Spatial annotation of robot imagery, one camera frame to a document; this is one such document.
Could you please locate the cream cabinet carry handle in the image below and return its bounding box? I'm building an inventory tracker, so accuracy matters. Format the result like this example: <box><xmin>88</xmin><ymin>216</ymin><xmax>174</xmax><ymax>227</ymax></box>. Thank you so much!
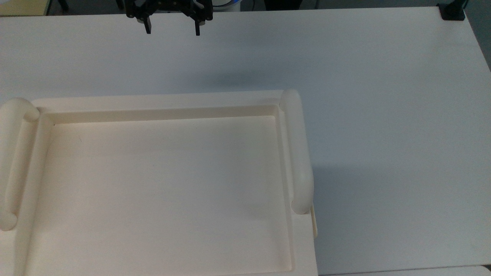
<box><xmin>0</xmin><ymin>97</ymin><xmax>40</xmax><ymax>232</ymax></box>

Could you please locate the yellow table panel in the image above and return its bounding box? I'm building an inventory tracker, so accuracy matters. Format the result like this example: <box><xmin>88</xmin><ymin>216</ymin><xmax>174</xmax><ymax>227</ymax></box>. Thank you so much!
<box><xmin>0</xmin><ymin>0</ymin><xmax>51</xmax><ymax>16</ymax></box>

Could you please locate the cream plastic cabinet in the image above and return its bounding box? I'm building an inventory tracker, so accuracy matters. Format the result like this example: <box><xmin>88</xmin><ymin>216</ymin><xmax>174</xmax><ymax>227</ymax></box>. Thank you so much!
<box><xmin>0</xmin><ymin>89</ymin><xmax>319</xmax><ymax>276</ymax></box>

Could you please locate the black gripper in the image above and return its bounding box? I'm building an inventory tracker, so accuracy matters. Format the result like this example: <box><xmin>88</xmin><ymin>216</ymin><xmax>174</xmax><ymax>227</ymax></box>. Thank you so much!
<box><xmin>126</xmin><ymin>0</ymin><xmax>213</xmax><ymax>36</ymax></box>

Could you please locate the black table clamp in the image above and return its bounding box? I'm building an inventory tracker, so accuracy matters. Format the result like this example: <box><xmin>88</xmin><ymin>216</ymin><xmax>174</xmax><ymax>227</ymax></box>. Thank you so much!
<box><xmin>438</xmin><ymin>0</ymin><xmax>466</xmax><ymax>21</ymax></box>

